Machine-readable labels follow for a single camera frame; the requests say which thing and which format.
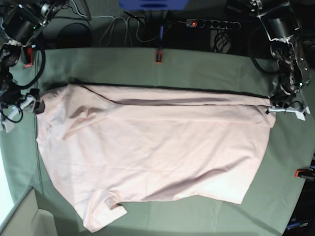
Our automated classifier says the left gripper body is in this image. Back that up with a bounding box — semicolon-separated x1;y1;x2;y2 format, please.
265;94;311;115

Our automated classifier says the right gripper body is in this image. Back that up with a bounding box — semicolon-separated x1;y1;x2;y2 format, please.
0;88;41;123

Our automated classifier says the pink t-shirt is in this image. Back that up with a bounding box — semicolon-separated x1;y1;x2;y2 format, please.
37;85;276;232

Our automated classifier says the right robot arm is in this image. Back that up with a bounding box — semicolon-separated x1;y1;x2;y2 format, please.
0;0;66;123

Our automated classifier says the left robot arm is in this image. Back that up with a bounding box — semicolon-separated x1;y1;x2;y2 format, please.
250;0;311;120

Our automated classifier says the left orange black clamp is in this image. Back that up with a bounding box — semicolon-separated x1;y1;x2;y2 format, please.
23;47;33;67

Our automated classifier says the orange black clamp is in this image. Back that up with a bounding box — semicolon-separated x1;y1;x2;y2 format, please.
155;49;163;63
23;47;33;67
295;165;315;181

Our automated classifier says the green table cloth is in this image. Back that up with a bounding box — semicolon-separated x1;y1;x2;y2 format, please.
0;48;315;236

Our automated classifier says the right orange black clamp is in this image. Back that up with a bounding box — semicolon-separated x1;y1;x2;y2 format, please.
295;165;315;181

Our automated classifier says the round black stool base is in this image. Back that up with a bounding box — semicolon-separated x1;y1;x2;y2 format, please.
56;23;92;48

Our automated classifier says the beige cardboard box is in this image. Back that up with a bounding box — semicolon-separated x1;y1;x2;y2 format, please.
0;187;58;236

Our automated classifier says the black power strip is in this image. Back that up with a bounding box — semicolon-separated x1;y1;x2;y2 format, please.
185;19;241;30

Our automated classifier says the middle orange black clamp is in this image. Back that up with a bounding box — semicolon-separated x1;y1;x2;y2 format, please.
155;49;163;63

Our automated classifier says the blue plastic box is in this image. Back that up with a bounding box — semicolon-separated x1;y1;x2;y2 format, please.
119;0;188;10

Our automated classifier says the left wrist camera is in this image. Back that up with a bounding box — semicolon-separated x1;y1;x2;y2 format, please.
295;111;308;121

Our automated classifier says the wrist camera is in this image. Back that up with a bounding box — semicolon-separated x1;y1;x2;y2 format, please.
295;111;308;121
0;121;14;133

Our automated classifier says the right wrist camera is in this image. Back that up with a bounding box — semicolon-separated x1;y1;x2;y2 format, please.
0;121;14;133

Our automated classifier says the white cable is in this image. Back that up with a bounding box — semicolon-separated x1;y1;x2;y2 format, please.
71;0;158;48

